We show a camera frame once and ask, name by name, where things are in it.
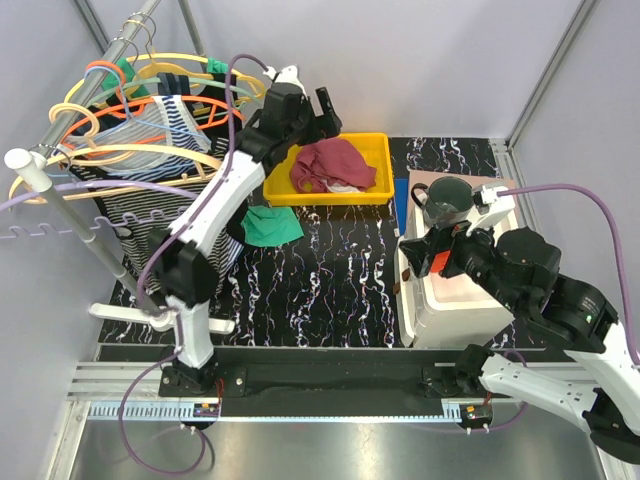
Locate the maroon tank top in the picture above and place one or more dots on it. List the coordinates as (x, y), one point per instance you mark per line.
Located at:
(330, 160)

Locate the white foam box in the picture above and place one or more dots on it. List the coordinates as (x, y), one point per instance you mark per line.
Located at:
(436, 312)

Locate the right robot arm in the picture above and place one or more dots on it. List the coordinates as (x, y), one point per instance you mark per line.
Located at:
(520, 270)

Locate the beige plastic hanger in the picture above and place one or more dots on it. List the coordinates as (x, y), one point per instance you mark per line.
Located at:
(196, 157)

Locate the orange plastic hanger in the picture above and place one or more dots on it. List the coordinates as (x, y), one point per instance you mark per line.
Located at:
(84, 131)

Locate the dark green mug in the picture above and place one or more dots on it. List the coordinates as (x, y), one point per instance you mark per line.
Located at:
(446, 201)

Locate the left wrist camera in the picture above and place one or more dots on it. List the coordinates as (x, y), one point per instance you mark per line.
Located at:
(288, 75)

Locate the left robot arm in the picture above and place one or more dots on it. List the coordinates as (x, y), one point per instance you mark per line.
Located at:
(180, 258)

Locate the white tank top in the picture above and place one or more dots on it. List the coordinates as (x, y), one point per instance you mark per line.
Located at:
(342, 189)

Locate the blue board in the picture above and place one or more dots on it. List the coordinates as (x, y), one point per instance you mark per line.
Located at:
(401, 202)

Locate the blue striped tank top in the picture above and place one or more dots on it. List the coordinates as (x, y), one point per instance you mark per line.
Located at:
(165, 120)

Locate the red cube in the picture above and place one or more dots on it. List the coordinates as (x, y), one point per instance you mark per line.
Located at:
(440, 261)

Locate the metal clothes rail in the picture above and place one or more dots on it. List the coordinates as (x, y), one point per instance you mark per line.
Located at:
(116, 48)

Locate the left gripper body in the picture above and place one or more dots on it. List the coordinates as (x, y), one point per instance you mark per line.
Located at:
(311, 128)

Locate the yellow plastic hanger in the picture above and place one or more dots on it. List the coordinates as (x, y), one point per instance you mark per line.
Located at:
(159, 63)

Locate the green cloth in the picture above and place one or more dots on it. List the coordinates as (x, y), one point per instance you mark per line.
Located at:
(268, 227)

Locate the yellow plastic bin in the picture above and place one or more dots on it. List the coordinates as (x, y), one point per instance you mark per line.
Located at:
(278, 190)

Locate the green plastic hanger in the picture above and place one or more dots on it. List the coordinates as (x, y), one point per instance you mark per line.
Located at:
(250, 94)

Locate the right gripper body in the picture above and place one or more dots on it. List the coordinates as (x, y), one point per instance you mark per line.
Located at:
(470, 254)

